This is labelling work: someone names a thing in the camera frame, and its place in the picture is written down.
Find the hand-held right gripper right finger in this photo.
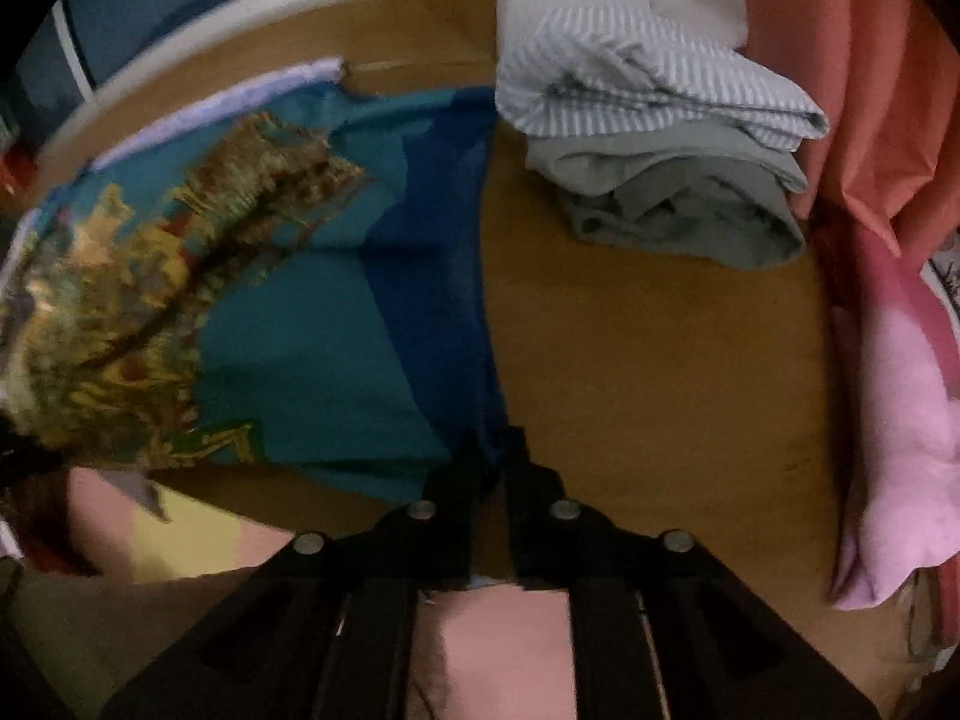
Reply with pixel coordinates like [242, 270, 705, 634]
[499, 426, 883, 720]

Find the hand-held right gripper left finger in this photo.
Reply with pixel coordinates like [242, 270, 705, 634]
[97, 431, 490, 720]

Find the blue printed cloth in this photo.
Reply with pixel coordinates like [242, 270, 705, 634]
[0, 86, 527, 505]

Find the pink printed bed sheet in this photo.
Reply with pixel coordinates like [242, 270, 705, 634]
[45, 465, 587, 720]

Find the pink cloth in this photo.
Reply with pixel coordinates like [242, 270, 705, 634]
[827, 225, 960, 614]

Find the grey striped folded cloth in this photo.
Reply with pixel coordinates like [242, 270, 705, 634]
[495, 4, 831, 156]

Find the lavender dotted mat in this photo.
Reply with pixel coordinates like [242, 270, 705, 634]
[0, 56, 347, 260]

